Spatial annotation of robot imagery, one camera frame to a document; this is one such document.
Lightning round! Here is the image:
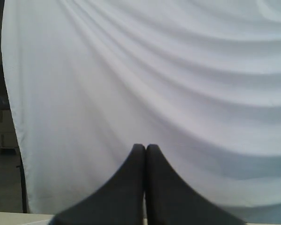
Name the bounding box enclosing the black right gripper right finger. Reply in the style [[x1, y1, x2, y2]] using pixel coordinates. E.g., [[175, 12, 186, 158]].
[[145, 144, 245, 225]]

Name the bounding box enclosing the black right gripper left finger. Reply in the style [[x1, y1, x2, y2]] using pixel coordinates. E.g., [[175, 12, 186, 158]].
[[49, 144, 146, 225]]

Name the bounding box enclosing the white backdrop cloth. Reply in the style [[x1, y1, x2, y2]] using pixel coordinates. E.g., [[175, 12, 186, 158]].
[[1, 0, 281, 224]]

